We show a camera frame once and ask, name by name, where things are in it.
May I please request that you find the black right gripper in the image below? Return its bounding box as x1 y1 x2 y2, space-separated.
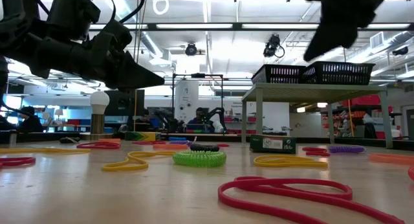
303 0 395 62

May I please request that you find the person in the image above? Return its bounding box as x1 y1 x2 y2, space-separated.
133 108 160 131
16 106 45 133
186 106 213 133

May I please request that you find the black coil wristband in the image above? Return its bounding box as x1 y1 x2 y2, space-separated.
188 142 221 153

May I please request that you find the black ceiling camera with cable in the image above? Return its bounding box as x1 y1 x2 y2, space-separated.
262 34 286 59

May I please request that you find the rolling rack of parts bins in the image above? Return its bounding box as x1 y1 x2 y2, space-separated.
320 93 395 140

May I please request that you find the orange rubber band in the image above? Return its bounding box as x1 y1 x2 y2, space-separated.
367 153 414 166
152 143 190 151

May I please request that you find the black plastic mesh basket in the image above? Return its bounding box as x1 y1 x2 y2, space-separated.
301 61 376 86
251 63 307 85

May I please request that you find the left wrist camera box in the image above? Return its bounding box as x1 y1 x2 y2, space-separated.
44 0 102 42

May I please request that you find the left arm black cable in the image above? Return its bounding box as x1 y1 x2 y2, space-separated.
80 0 147 24

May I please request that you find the black background monitor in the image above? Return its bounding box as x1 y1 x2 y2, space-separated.
103 89 146 117

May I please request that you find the black overhead camera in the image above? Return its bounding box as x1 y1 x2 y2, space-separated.
184 41 199 57

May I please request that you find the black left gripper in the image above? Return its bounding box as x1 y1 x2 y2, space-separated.
32 19 165 91

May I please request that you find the sage green metal riser shelf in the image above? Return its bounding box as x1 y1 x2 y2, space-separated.
241 83 395 150

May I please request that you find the yellow blue Crayola crayon box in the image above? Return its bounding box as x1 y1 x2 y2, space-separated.
249 134 298 155

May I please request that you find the green coil wristband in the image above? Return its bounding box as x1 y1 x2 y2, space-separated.
172 150 228 168

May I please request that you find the small silver cylinder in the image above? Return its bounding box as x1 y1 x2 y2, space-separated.
8 129 18 148

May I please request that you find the white bulb desk lamp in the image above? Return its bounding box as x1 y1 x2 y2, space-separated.
80 90 113 140

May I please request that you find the yellow hanging cable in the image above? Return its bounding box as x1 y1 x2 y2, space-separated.
346 99 356 138

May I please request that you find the yellow rubber band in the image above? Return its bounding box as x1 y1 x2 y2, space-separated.
253 154 329 169
0 147 92 155
101 150 176 172

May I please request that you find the white hanging cable loop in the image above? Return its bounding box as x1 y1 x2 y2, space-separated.
152 0 170 16

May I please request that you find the small black object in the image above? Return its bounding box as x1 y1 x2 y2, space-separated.
58 136 82 145

